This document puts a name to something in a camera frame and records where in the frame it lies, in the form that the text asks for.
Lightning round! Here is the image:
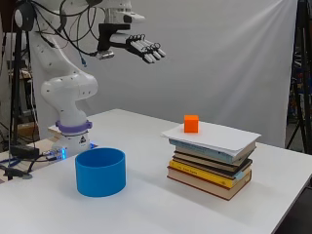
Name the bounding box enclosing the tan book with red cover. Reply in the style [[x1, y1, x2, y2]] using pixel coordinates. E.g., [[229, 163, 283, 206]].
[[167, 167, 253, 201]]

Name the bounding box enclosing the black tripod stand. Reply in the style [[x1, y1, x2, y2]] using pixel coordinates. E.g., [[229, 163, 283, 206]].
[[286, 0, 312, 154], [8, 28, 37, 147]]

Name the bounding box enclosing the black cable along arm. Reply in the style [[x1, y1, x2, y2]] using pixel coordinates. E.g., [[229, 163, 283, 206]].
[[30, 0, 102, 67]]

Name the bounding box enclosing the orange cube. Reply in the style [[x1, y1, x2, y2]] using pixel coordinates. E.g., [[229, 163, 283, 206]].
[[183, 114, 200, 134]]

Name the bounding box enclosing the yellow book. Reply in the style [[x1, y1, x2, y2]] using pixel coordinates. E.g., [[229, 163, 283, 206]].
[[168, 159, 252, 189]]

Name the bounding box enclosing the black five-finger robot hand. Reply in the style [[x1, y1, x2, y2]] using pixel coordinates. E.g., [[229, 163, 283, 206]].
[[96, 22, 167, 64]]

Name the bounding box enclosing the blue round tub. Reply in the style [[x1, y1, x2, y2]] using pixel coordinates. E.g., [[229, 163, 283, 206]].
[[75, 147, 127, 198]]

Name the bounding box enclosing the light blue book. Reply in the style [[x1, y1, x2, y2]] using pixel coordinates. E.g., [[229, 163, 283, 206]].
[[169, 138, 257, 165]]

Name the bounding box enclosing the black book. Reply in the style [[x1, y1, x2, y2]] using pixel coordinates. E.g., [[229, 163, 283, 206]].
[[171, 155, 254, 178]]

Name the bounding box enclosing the black power box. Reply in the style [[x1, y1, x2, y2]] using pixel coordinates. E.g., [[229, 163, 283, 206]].
[[9, 144, 41, 160]]

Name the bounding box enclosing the grey book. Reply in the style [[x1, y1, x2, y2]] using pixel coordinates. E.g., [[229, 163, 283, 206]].
[[173, 147, 255, 174]]

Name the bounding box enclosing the wooden base board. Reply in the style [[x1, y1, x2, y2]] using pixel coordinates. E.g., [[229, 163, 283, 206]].
[[0, 125, 63, 183]]

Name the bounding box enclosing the white backdrop sheet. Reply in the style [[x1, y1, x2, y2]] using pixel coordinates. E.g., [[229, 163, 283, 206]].
[[30, 0, 298, 149]]

